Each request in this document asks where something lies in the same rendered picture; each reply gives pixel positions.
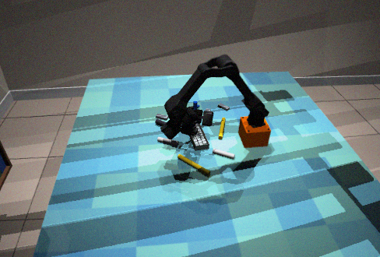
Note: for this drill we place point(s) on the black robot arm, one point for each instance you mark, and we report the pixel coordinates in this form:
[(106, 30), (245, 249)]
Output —
[(180, 117)]

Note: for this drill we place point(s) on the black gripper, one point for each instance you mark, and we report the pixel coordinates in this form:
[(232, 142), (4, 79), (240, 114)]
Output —
[(206, 119)]

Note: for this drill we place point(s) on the grey keyboard with keys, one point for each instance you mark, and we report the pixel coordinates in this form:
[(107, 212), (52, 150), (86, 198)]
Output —
[(199, 141)]

